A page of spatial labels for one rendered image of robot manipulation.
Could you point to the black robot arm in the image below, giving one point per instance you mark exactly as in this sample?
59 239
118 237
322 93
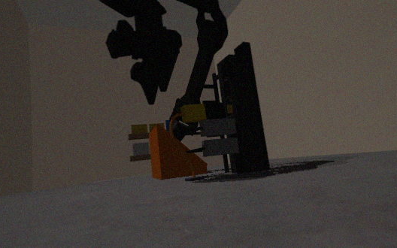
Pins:
211 36

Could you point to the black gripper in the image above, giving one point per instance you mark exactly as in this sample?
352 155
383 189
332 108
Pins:
160 50

